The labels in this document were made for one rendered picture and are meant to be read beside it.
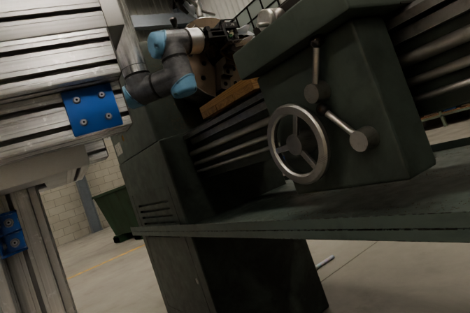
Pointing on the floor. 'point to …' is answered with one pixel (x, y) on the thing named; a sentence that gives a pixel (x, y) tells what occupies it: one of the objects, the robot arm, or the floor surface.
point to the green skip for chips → (118, 213)
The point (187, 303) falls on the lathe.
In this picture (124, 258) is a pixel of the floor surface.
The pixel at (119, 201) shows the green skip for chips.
